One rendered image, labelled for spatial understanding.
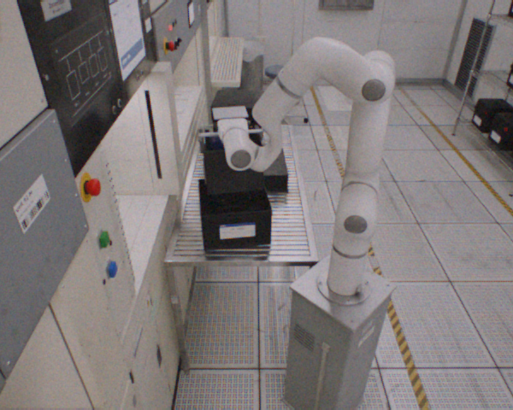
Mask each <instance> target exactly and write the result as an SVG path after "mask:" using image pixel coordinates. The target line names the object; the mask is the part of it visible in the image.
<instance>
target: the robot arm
mask: <svg viewBox="0 0 513 410"><path fill-rule="evenodd" d="M318 79H324V80H326V81H327V82H328V83H329V84H331V85H332V86H334V87H335V88H336V89H337V90H339V91H340V92H341V93H343V94H344V95H345V96H347V97H349V98H350V99H352V100H353V104H352V111H351V123H350V130H349V140H348V148H347V157H346V165H345V174H344V177H343V181H342V185H341V188H340V193H339V201H338V207H337V211H336V215H335V221H334V232H333V244H332V249H331V255H330V261H329V267H327V268H325V269H323V270H322V271H321V272H320V273H319V275H318V277H317V289H318V290H319V292H320V293H321V295H322V296H323V297H324V298H325V299H327V300H329V301H331V302H334V303H337V304H339V305H345V306H352V305H357V304H359V303H361V302H363V301H365V300H366V299H368V297H369V294H370V290H371V288H370V283H369V281H368V279H367V278H366V277H365V275H363V272H364V268H365V264H366V260H367V256H368V251H369V245H370V240H371V238H372V236H373V235H374V231H375V228H376V225H377V219H378V205H379V188H380V165H381V161H382V156H383V150H384V146H385V141H386V131H387V125H388V118H389V112H390V98H391V94H392V92H393V89H394V86H395V66H394V62H393V59H392V58H391V57H390V56H389V55H388V54H387V53H386V52H385V51H382V50H373V51H370V52H369V53H367V54H365V55H364V56H361V55H359V54H358V53H356V51H354V50H353V49H352V48H351V47H350V46H349V45H347V44H345V43H343V42H340V41H337V40H334V39H331V38H312V39H310V40H309V41H305V42H304V43H303V44H302V45H301V46H300V47H299V48H298V50H297V51H296V52H295V53H294V55H293V56H292V57H291V59H290V60H289V61H288V62H287V64H286V65H285V66H284V67H283V68H282V69H281V71H280V72H279V75H277V76H276V78H275V79H274V81H273V82H272V83H271V85H270V86H269V87H268V89H267V90H266V91H265V92H264V93H263V94H262V96H261V97H260V99H259V100H258V101H257V103H256V104H255V106H254V108H253V109H252V116H253V118H254V119H255V120H256V122H257V123H258V124H259V125H260V126H261V127H262V128H263V129H264V130H265V132H266V133H267V134H268V135H269V138H270V139H269V141H268V143H267V144H266V145H265V146H264V147H259V146H257V145H256V144H254V143H252V141H251V140H250V139H249V138H248V126H249V125H250V124H251V121H250V120H246V119H244V118H235V119H221V120H218V122H214V123H212V124H213V127H214V128H216V129H217V130H218V134H219V137H220V139H221V143H222V144H224V149H225V152H226V157H227V163H228V165H229V166H230V167H231V168H232V169H234V170H238V171H243V170H245V169H247V168H250V169H252V170H254V171H257V172H263V171H265V170H266V169H268V168H269V167H270V166H271V164H272V163H273V162H274V161H275V160H276V158H277V157H278V156H279V153H280V150H281V148H282V132H281V128H280V122H281V120H282V119H283V118H284V117H285V115H286V114H287V113H288V112H290V111H291V109H292V108H293V107H294V106H295V105H296V104H297V103H298V101H299V100H300V99H301V98H302V97H303V96H304V94H305V93H306V92H307V91H308V90H309V89H310V87H311V86H312V85H313V84H314V83H315V82H316V81H317V80H318Z"/></svg>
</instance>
